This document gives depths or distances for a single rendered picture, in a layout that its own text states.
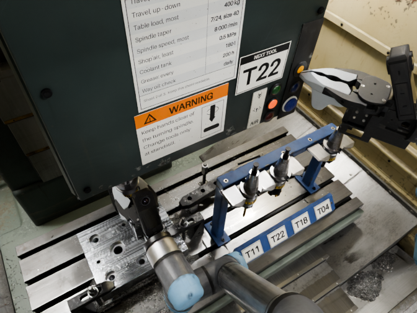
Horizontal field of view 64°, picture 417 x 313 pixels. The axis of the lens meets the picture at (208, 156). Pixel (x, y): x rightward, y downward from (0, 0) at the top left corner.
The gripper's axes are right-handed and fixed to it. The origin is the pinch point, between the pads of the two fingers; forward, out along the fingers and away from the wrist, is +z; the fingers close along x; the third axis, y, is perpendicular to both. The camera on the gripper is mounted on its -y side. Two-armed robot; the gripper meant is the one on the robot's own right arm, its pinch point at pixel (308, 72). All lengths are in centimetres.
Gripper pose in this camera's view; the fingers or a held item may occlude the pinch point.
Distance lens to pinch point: 61.8
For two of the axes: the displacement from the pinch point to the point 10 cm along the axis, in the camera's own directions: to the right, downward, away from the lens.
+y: -0.4, 6.4, 7.7
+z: -8.8, -3.9, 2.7
